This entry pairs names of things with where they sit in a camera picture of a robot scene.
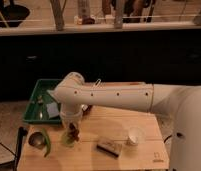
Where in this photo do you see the brown chalkboard eraser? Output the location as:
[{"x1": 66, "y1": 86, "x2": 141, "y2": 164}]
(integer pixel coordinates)
[{"x1": 96, "y1": 137, "x2": 122, "y2": 157}]

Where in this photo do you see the green plastic cup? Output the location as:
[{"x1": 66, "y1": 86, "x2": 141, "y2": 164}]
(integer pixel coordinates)
[{"x1": 61, "y1": 131, "x2": 75, "y2": 147}]

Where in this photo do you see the green plastic tray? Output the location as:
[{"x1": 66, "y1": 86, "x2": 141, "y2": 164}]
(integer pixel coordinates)
[{"x1": 23, "y1": 79, "x2": 61, "y2": 124}]

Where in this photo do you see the white plastic spoon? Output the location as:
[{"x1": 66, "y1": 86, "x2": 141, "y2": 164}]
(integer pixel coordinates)
[{"x1": 93, "y1": 79, "x2": 101, "y2": 87}]

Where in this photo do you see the grey sponge square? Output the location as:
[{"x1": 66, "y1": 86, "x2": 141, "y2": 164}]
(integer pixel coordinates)
[{"x1": 46, "y1": 102, "x2": 60, "y2": 119}]

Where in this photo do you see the clear plastic cup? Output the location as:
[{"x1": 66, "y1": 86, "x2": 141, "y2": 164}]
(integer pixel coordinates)
[{"x1": 127, "y1": 127, "x2": 145, "y2": 146}]

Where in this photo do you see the green pea pod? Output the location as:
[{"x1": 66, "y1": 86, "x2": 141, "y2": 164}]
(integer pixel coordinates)
[{"x1": 41, "y1": 129, "x2": 51, "y2": 157}]

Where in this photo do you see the dark grape bunch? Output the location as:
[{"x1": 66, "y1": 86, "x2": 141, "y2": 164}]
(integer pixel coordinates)
[{"x1": 68, "y1": 123, "x2": 79, "y2": 141}]

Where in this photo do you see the dark brown bowl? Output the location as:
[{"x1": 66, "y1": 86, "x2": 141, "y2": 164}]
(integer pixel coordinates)
[{"x1": 82, "y1": 105, "x2": 92, "y2": 115}]

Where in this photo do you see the grey cloth triangle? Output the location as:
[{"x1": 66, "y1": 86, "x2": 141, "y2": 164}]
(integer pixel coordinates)
[{"x1": 47, "y1": 90, "x2": 57, "y2": 100}]

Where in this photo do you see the metal spoon in tray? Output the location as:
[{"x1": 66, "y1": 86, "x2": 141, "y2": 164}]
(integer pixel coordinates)
[{"x1": 37, "y1": 96, "x2": 43, "y2": 119}]

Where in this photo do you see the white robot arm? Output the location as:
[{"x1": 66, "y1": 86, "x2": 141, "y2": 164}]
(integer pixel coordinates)
[{"x1": 53, "y1": 72, "x2": 201, "y2": 171}]

